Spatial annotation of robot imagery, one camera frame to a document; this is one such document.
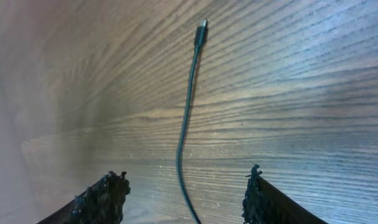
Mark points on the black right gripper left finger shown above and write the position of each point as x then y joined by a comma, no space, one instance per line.
101,203

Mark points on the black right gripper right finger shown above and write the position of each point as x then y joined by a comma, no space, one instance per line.
265,204

